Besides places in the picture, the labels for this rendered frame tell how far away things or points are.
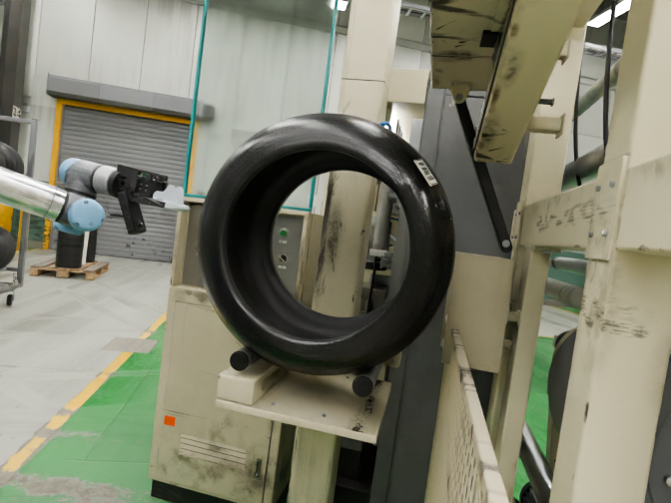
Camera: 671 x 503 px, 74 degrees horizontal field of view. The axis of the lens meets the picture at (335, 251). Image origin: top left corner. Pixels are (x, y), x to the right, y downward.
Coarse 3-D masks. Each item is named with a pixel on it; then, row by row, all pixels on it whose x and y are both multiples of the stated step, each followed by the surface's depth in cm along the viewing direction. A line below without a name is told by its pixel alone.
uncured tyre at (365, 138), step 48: (288, 144) 92; (336, 144) 90; (384, 144) 88; (240, 192) 96; (288, 192) 121; (432, 192) 88; (240, 240) 120; (432, 240) 87; (240, 288) 115; (432, 288) 88; (240, 336) 97; (288, 336) 94; (336, 336) 118; (384, 336) 89
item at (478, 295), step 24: (456, 264) 117; (480, 264) 116; (504, 264) 114; (456, 288) 117; (480, 288) 116; (504, 288) 115; (456, 312) 117; (480, 312) 116; (504, 312) 115; (480, 336) 116; (480, 360) 116
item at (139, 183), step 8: (120, 168) 112; (128, 168) 112; (112, 176) 111; (120, 176) 113; (128, 176) 112; (136, 176) 109; (144, 176) 111; (152, 176) 111; (160, 176) 113; (112, 184) 111; (120, 184) 113; (128, 184) 112; (136, 184) 110; (144, 184) 110; (152, 184) 110; (160, 184) 113; (112, 192) 112; (128, 192) 112; (136, 192) 110; (144, 192) 110; (152, 192) 110
